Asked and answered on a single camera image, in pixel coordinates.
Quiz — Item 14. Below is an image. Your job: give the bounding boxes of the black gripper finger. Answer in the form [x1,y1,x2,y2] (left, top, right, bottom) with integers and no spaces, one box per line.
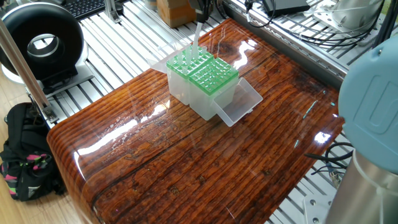
[193,0,203,21]
[203,0,213,22]

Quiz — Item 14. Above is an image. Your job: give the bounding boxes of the green rack clear tip box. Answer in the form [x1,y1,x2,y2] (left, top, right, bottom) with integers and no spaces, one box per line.
[187,57,264,128]
[149,41,215,106]

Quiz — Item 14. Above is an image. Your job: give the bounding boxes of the brown cardboard box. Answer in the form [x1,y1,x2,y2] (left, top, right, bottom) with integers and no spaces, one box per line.
[155,0,212,29]

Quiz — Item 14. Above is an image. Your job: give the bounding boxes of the dark flat device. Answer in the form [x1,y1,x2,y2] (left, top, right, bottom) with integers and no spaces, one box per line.
[267,0,312,16]

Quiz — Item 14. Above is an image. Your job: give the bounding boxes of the black keyboard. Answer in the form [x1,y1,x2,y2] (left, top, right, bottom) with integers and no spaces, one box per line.
[62,0,108,19]

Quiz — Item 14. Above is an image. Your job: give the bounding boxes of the perforated silver metal plate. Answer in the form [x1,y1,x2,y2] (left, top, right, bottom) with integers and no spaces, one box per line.
[311,0,383,30]

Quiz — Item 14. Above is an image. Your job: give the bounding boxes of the glossy wooden table board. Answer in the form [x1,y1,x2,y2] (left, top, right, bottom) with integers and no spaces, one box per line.
[47,16,346,224]

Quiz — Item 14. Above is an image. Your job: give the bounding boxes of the black backpack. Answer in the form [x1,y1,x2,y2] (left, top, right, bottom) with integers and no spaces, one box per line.
[0,101,68,203]

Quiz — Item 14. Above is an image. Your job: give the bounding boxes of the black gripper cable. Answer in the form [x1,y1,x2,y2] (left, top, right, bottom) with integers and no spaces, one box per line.
[274,22,374,54]
[244,0,277,29]

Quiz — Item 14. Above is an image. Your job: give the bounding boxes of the short aluminium post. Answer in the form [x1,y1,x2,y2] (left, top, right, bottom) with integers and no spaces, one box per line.
[104,0,125,23]

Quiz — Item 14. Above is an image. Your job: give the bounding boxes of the black round ring device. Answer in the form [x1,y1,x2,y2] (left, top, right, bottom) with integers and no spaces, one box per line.
[0,2,86,95]

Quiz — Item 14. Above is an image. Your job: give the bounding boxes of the aluminium frame post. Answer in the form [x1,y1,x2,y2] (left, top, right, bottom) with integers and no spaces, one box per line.
[0,22,58,128]

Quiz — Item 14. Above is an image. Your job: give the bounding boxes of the black floor cable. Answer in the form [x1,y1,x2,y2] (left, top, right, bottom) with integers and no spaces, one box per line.
[309,142,355,184]

